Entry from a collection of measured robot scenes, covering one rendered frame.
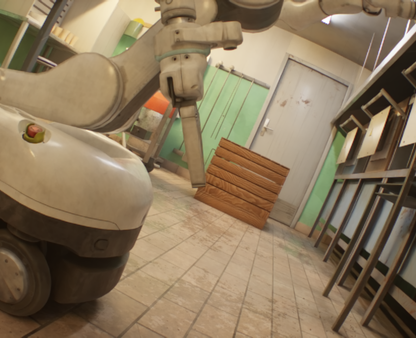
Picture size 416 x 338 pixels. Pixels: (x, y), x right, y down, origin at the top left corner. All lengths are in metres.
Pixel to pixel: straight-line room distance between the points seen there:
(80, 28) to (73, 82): 4.43
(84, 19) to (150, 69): 4.47
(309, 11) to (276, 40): 4.60
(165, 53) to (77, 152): 0.22
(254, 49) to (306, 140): 1.44
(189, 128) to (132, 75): 0.28
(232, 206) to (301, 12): 2.84
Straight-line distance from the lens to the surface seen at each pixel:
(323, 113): 5.47
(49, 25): 1.75
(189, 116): 0.56
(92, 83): 0.78
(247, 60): 5.57
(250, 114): 5.40
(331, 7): 1.02
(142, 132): 3.51
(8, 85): 0.88
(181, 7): 0.62
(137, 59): 0.81
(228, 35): 0.61
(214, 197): 3.75
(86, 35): 5.13
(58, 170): 0.64
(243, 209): 3.73
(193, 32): 0.60
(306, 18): 1.09
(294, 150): 5.37
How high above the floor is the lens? 0.45
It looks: 2 degrees down
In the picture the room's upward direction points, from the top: 25 degrees clockwise
